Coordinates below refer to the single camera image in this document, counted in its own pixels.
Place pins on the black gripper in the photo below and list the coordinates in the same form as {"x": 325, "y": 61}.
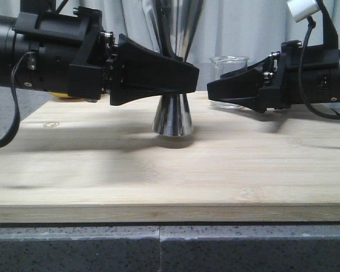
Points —
{"x": 70, "y": 55}
{"x": 319, "y": 77}

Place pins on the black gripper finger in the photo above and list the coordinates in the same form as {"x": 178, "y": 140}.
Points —
{"x": 165, "y": 20}

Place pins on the steel double jigger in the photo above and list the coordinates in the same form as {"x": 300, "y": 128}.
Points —
{"x": 173, "y": 117}

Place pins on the clear glass beaker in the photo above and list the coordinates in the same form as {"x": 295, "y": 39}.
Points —
{"x": 222, "y": 65}

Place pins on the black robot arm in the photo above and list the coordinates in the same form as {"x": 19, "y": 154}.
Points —
{"x": 280, "y": 80}
{"x": 10, "y": 68}

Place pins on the grey curtain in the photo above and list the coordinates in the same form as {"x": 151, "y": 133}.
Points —
{"x": 225, "y": 28}

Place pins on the yellow lemon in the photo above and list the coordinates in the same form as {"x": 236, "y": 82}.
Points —
{"x": 64, "y": 96}

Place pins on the bamboo cutting board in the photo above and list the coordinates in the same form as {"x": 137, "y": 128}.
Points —
{"x": 81, "y": 162}

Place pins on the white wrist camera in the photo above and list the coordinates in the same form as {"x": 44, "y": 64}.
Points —
{"x": 301, "y": 9}

